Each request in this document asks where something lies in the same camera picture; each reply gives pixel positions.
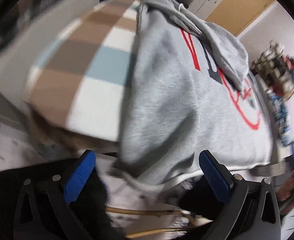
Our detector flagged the grey hoodie with red print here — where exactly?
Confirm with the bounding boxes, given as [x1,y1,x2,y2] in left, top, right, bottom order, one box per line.
[118,0,273,192]

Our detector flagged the wooden shelf rack with clothes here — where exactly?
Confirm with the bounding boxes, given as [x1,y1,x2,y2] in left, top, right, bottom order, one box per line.
[250,40,294,101]

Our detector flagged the blue plaid shirt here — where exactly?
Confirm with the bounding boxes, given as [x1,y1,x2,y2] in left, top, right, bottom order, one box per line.
[267,90,290,146]

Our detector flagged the checkered brown blue bedspread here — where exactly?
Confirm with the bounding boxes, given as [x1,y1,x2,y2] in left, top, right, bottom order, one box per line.
[24,0,141,142]

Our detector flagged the light wooden door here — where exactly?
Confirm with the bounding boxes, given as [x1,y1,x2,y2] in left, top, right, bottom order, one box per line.
[206,0,275,36]

